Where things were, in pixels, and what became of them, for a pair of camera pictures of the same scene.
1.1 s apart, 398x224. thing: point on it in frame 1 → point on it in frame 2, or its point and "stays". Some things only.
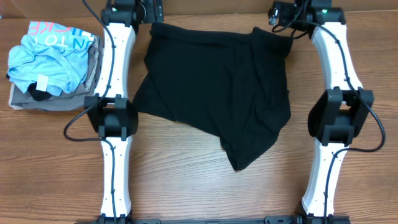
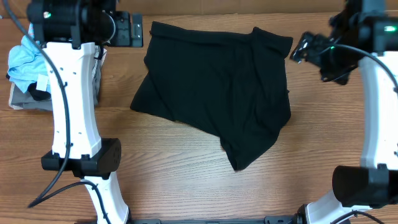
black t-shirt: x=229 y=84 stays
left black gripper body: x=147 y=12 → x=122 y=35
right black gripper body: x=288 y=13 → x=337 y=63
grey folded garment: x=72 y=101 stays
